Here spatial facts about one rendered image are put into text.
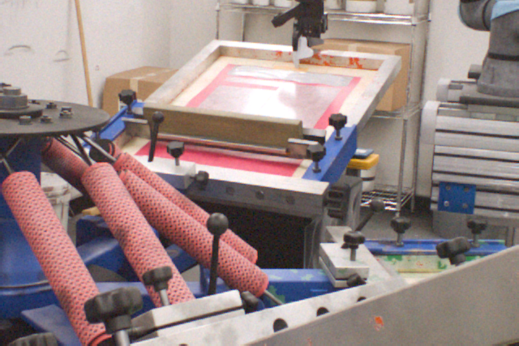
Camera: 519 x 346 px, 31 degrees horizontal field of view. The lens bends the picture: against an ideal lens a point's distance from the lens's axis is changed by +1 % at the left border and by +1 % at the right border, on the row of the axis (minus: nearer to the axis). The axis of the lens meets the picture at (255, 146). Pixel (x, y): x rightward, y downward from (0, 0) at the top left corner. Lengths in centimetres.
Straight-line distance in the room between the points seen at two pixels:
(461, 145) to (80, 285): 136
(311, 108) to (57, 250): 133
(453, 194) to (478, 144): 15
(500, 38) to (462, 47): 347
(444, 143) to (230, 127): 54
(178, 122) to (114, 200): 95
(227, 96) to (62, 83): 284
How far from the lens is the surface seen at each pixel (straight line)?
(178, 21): 642
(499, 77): 236
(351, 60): 271
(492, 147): 239
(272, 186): 196
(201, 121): 227
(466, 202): 246
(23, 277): 151
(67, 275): 125
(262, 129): 221
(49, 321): 147
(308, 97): 255
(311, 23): 269
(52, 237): 128
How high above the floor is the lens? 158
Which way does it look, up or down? 12 degrees down
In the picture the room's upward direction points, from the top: 3 degrees clockwise
